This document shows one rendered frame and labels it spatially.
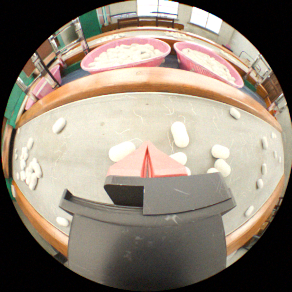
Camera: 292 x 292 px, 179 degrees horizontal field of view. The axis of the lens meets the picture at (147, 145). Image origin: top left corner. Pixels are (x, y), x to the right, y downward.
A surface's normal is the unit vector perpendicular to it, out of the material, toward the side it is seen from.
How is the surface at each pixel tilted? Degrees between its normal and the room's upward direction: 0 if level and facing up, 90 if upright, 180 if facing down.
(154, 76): 0
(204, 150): 0
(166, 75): 0
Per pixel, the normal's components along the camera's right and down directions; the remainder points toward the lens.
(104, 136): 0.00, -0.24
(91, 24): 0.07, 0.97
